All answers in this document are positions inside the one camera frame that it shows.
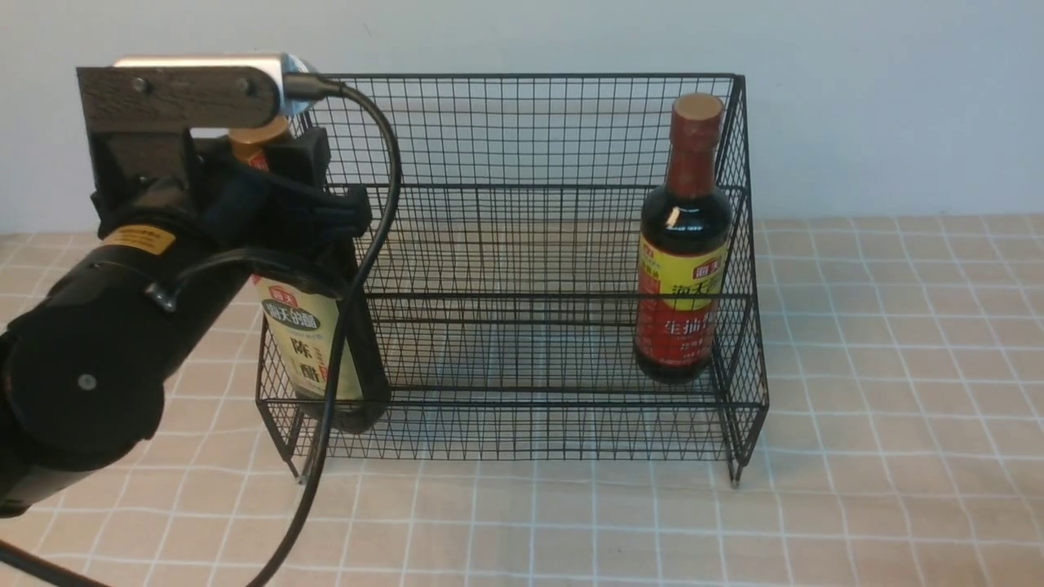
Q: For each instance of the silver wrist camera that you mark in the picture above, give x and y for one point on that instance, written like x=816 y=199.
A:
x=171 y=93

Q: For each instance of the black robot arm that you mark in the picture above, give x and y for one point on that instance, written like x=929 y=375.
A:
x=83 y=372

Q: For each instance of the checkered beige tablecloth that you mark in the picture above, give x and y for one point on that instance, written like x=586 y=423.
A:
x=903 y=447

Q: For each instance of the black wire mesh rack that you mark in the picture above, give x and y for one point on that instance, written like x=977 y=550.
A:
x=505 y=298

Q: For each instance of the soy sauce bottle red label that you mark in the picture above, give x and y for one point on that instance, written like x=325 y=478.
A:
x=683 y=248

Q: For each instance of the vinegar bottle with gold cap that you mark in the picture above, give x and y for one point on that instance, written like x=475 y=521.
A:
x=302 y=326

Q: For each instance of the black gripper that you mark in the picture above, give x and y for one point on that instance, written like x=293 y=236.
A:
x=187 y=181

